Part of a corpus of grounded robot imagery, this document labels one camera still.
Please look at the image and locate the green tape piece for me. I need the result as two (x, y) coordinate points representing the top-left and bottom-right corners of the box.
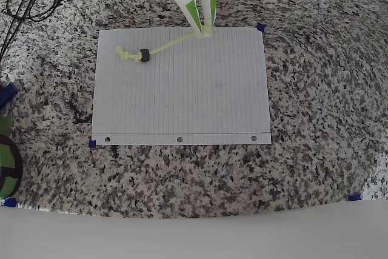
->
(0, 114), (14, 136)

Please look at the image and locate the blue plastic object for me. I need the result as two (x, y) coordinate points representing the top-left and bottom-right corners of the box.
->
(0, 82), (18, 111)

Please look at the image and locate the black spool green filament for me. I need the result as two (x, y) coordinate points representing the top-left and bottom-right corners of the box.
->
(0, 133), (24, 200)

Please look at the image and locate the yellow-green knotted rope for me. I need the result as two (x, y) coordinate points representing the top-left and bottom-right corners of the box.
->
(115, 27), (213, 64)

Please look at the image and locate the black straight cable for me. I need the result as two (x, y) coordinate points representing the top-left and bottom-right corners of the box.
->
(0, 0), (55, 63)

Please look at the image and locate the lined white paper sheet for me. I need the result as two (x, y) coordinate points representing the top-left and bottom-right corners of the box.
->
(90, 26), (272, 146)

